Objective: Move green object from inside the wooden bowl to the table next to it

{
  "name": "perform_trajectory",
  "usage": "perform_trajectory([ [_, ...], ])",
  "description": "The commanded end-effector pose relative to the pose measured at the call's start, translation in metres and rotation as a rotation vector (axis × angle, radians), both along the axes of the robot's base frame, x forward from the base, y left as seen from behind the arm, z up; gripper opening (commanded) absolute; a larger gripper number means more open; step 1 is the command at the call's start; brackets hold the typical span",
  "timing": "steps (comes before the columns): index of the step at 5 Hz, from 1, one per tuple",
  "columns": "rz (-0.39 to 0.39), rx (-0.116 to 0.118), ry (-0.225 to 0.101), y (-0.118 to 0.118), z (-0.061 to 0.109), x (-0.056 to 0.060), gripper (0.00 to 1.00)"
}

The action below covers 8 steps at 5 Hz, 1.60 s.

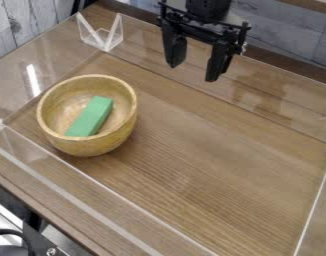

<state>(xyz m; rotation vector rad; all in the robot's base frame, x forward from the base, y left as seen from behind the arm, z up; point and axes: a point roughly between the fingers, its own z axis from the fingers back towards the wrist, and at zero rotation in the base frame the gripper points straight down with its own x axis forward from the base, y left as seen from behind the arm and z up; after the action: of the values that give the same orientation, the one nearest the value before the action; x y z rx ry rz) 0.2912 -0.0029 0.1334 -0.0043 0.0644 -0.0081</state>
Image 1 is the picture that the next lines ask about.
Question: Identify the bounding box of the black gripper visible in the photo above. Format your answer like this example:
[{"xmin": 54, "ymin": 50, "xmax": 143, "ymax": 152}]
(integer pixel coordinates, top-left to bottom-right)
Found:
[{"xmin": 158, "ymin": 0, "xmax": 252, "ymax": 82}]

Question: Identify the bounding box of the green rectangular block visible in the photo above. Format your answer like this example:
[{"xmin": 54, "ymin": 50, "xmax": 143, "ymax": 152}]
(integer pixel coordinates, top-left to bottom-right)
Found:
[{"xmin": 66, "ymin": 96, "xmax": 114, "ymax": 137}]

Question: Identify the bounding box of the wooden bowl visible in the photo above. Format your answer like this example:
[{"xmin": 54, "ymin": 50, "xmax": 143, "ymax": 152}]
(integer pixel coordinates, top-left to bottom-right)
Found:
[{"xmin": 37, "ymin": 74, "xmax": 138, "ymax": 157}]

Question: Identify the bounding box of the clear acrylic table barrier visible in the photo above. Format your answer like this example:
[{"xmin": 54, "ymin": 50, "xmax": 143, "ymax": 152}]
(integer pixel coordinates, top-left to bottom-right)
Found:
[{"xmin": 0, "ymin": 18, "xmax": 326, "ymax": 256}]

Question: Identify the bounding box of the clear acrylic corner bracket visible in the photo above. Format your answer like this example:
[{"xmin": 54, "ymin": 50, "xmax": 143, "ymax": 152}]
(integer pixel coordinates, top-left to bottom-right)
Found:
[{"xmin": 77, "ymin": 13, "xmax": 123, "ymax": 52}]

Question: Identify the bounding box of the black metal bracket with bolt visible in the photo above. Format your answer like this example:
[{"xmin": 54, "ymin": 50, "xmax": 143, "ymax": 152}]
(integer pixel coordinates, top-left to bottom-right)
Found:
[{"xmin": 23, "ymin": 223, "xmax": 67, "ymax": 256}]

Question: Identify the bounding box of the black cable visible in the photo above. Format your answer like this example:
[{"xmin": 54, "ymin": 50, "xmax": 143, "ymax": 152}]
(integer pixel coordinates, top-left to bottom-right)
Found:
[{"xmin": 0, "ymin": 228, "xmax": 31, "ymax": 256}]

